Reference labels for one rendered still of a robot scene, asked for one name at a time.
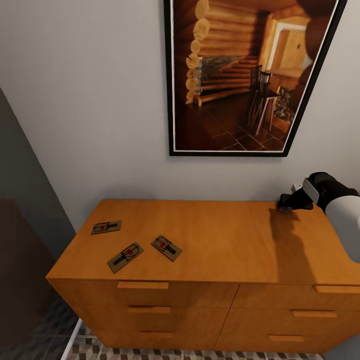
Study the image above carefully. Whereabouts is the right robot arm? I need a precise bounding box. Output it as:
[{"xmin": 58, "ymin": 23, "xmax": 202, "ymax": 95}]
[{"xmin": 277, "ymin": 173, "xmax": 360, "ymax": 264}]

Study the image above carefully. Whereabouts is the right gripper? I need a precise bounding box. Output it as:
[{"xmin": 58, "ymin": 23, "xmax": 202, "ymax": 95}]
[{"xmin": 277, "ymin": 192, "xmax": 313, "ymax": 210}]

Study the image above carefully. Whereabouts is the mousetrap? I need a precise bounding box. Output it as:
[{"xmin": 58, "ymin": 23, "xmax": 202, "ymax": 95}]
[
  {"xmin": 278, "ymin": 206, "xmax": 292, "ymax": 215},
  {"xmin": 107, "ymin": 242, "xmax": 144, "ymax": 274},
  {"xmin": 91, "ymin": 220, "xmax": 122, "ymax": 235},
  {"xmin": 151, "ymin": 234, "xmax": 183, "ymax": 262}
]

